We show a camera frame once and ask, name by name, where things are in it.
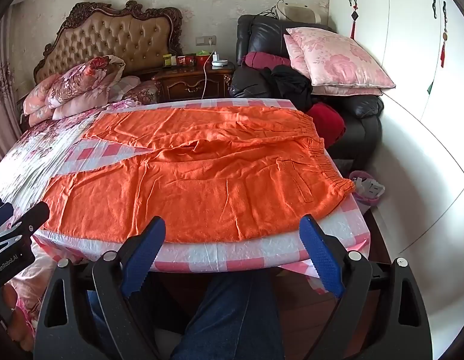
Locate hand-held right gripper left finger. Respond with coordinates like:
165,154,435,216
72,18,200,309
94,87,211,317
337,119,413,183
33,215,167,360

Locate white wardrobe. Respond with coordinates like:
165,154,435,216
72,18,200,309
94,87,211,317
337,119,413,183
327,0,464,342

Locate beige massage cushion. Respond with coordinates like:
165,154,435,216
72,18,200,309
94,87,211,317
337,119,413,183
277,3,323,27

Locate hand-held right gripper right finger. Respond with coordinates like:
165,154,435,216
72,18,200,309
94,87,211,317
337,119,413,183
300,214,433,360

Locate black leather armchair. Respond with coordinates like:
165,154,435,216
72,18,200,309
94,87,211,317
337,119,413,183
228,14,384,169

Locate pink basket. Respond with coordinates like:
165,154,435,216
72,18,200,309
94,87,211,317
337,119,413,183
348,170,386,215

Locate black clothes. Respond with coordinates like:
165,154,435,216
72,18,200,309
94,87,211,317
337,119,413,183
260,65,313,112

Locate floral bed sheet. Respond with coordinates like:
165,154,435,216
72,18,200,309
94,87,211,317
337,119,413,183
0,99,143,349

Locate person's right leg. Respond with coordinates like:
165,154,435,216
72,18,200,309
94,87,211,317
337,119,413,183
171,268,286,360

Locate tufted carved wooden headboard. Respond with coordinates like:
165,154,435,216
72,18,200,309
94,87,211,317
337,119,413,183
33,0,184,83

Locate orange pants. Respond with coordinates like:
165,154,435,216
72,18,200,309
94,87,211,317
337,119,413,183
42,105,356,244

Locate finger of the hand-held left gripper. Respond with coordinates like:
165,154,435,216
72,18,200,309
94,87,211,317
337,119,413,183
0,197,14,234
9,201,50,241

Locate red cloth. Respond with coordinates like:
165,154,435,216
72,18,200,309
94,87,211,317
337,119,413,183
307,102,346,149

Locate pink checkered pillow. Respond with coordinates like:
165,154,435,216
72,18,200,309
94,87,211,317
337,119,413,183
108,76,143,102

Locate maroon cloth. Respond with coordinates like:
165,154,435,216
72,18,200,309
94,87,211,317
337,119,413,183
241,52,293,71

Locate folded floral quilt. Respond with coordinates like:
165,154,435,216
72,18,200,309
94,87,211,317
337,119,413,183
23,55,127,126

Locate person's left hand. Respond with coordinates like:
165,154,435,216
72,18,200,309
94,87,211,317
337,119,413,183
1,284,35,352

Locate pink floral cushion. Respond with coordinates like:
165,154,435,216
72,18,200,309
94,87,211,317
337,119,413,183
284,34,383,97
285,27,396,90

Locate red tassel ornament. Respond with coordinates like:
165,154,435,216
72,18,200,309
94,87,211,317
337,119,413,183
440,17,449,68

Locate floral pillow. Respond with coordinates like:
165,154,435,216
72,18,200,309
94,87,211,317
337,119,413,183
123,80,159,106

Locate carved wooden nightstand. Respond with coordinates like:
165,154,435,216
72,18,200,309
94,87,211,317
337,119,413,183
138,62,236,103

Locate white charger with cable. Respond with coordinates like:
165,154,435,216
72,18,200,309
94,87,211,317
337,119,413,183
201,50,220,100

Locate pink checkered plastic cover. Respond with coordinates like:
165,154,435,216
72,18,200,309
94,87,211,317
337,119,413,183
32,97,371,296

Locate floral curtain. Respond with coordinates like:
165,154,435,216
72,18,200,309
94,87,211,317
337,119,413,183
0,7,23,166

